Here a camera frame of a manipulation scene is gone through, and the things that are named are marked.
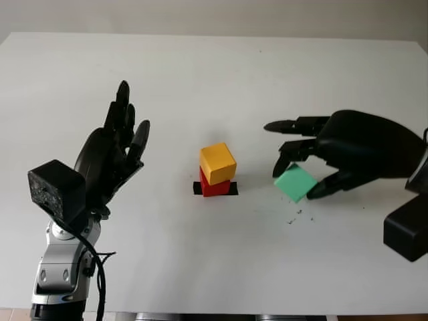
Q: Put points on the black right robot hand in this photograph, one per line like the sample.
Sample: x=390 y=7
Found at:
x=364 y=147

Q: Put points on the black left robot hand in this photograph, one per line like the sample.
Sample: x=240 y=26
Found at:
x=100 y=160

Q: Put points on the green wooden block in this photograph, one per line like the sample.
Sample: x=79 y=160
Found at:
x=296 y=182

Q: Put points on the yellow wooden block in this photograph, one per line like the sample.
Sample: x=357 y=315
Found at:
x=215 y=164

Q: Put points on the red wooden block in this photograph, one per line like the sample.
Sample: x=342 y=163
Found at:
x=217 y=190

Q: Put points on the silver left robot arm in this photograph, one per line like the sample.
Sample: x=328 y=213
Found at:
x=60 y=267

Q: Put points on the black tape strip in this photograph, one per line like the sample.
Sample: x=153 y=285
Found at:
x=196 y=188

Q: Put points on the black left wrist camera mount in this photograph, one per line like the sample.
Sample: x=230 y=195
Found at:
x=55 y=187

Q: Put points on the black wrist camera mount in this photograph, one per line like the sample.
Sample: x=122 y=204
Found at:
x=406 y=230
x=55 y=187

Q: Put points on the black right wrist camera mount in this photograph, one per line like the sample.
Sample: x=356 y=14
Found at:
x=406 y=230

